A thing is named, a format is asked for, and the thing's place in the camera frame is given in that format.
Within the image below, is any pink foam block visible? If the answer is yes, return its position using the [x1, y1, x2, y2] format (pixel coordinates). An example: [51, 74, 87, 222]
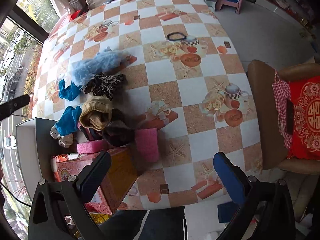
[135, 128, 159, 163]
[76, 140, 109, 154]

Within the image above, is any white polka dot scrunchie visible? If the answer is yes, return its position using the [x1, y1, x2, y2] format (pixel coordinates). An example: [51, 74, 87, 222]
[50, 126, 74, 148]

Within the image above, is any red checkered cloth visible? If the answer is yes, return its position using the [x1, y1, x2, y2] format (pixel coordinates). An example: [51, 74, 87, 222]
[272, 70, 292, 150]

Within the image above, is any tan beige sock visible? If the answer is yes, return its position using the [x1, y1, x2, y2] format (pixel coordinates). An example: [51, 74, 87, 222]
[79, 96, 113, 131]

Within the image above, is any red embroidered cushion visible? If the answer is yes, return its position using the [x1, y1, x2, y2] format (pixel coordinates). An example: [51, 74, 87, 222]
[287, 76, 320, 161]

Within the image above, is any black hair tie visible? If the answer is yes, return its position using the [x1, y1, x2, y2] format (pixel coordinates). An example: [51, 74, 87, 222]
[166, 31, 188, 42]

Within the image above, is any checkered patterned tablecloth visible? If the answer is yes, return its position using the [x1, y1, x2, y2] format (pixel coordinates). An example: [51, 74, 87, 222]
[32, 0, 262, 210]

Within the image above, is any grey white storage box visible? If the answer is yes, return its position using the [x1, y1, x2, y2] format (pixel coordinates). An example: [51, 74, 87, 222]
[15, 116, 78, 201]

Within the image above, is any pink striped sock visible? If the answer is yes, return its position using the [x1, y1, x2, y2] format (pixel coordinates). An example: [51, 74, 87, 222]
[77, 122, 103, 141]

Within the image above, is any red patterned carton box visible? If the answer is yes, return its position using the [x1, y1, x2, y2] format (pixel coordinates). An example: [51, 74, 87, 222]
[50, 146, 138, 215]

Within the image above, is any leopard print scrunchie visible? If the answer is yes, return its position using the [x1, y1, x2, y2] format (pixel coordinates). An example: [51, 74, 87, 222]
[82, 73, 126, 101]

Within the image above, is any dark knitted sock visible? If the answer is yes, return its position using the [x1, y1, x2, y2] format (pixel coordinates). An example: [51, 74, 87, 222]
[102, 108, 135, 147]

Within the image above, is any light blue fluffy cloth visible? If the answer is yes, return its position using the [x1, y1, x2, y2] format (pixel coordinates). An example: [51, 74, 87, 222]
[68, 46, 131, 87]

